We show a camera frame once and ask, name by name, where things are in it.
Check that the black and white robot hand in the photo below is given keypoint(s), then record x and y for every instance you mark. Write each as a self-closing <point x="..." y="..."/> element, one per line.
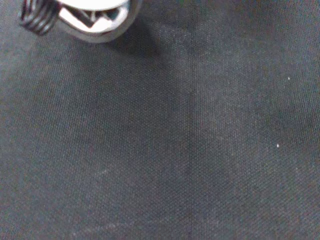
<point x="95" y="22"/>

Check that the black bench cloth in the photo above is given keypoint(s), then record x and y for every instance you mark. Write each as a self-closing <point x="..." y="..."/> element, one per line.
<point x="175" y="140"/>

